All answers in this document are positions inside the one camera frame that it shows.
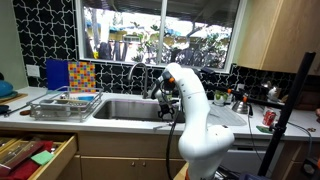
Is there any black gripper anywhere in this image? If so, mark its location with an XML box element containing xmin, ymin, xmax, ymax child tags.
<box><xmin>158</xmin><ymin>99</ymin><xmax>176</xmax><ymax>121</ymax></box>

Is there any stainless steel sink basin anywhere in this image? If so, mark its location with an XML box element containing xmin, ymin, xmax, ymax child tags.
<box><xmin>92</xmin><ymin>98</ymin><xmax>188</xmax><ymax>124</ymax></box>

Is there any silver spoon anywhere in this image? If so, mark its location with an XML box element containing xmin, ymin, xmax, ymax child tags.
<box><xmin>151</xmin><ymin>121</ymin><xmax>178</xmax><ymax>131</ymax></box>

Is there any wooden base cabinet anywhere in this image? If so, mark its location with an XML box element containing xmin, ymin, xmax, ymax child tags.
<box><xmin>56</xmin><ymin>131</ymin><xmax>188</xmax><ymax>180</ymax></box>

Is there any small potted plant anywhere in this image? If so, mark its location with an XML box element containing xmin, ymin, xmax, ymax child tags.
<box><xmin>213</xmin><ymin>89</ymin><xmax>230</xmax><ymax>107</ymax></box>

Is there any brushed steel gooseneck faucet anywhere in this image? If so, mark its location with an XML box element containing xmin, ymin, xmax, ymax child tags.
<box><xmin>128</xmin><ymin>62</ymin><xmax>150</xmax><ymax>100</ymax></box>

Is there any silver kettle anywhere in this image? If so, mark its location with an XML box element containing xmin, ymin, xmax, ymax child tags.
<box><xmin>232</xmin><ymin>99</ymin><xmax>250</xmax><ymax>115</ymax></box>

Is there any white dishwasher front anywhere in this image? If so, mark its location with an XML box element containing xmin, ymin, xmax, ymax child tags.
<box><xmin>219</xmin><ymin>138</ymin><xmax>288</xmax><ymax>178</ymax></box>

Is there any white framed window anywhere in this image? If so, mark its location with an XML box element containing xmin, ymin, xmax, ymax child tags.
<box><xmin>74</xmin><ymin>0</ymin><xmax>248</xmax><ymax>74</ymax></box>

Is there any colourful mosaic cutting board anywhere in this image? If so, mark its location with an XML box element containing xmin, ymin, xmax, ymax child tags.
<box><xmin>67</xmin><ymin>61</ymin><xmax>97</xmax><ymax>94</ymax></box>

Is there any green counter sponge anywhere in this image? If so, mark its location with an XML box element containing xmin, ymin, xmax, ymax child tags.
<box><xmin>255</xmin><ymin>124</ymin><xmax>274</xmax><ymax>135</ymax></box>

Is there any red soda can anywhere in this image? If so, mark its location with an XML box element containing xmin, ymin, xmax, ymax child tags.
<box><xmin>262</xmin><ymin>107</ymin><xmax>278</xmax><ymax>127</ymax></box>

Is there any cat figurine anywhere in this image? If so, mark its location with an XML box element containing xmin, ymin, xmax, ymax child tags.
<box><xmin>262</xmin><ymin>80</ymin><xmax>282</xmax><ymax>103</ymax></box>

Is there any blue cutting board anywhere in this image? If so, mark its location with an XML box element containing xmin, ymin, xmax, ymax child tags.
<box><xmin>45</xmin><ymin>58</ymin><xmax>71</xmax><ymax>91</ymax></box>

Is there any open wooden drawer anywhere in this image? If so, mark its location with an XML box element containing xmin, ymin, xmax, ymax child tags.
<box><xmin>0</xmin><ymin>131</ymin><xmax>78</xmax><ymax>180</ymax></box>

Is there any green cloth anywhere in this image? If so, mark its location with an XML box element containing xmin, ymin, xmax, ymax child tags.
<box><xmin>30</xmin><ymin>149</ymin><xmax>56</xmax><ymax>167</ymax></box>

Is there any wooden chopping board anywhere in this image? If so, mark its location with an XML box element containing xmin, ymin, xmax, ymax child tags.
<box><xmin>0</xmin><ymin>93</ymin><xmax>29</xmax><ymax>105</ymax></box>

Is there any red cloth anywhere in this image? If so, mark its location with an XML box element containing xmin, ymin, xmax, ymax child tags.
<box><xmin>0</xmin><ymin>139</ymin><xmax>55</xmax><ymax>180</ymax></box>

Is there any teal blue pot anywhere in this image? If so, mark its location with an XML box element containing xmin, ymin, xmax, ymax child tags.
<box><xmin>0</xmin><ymin>79</ymin><xmax>19</xmax><ymax>101</ymax></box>

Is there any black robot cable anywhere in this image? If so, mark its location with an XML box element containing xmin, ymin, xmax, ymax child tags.
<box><xmin>164</xmin><ymin>99</ymin><xmax>180</xmax><ymax>180</ymax></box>

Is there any metal wire dish rack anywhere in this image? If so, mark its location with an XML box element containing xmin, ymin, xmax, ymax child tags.
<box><xmin>27</xmin><ymin>85</ymin><xmax>104</xmax><ymax>123</ymax></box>

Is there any black camera stand pole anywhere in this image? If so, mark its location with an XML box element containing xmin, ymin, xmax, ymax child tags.
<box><xmin>201</xmin><ymin>51</ymin><xmax>318</xmax><ymax>178</ymax></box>

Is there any white wall outlet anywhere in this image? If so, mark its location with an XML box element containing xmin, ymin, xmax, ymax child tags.
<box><xmin>26</xmin><ymin>64</ymin><xmax>41</xmax><ymax>78</ymax></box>

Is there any wooden wall cabinet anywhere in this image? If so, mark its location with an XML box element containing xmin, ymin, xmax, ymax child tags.
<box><xmin>234</xmin><ymin>0</ymin><xmax>320</xmax><ymax>76</ymax></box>

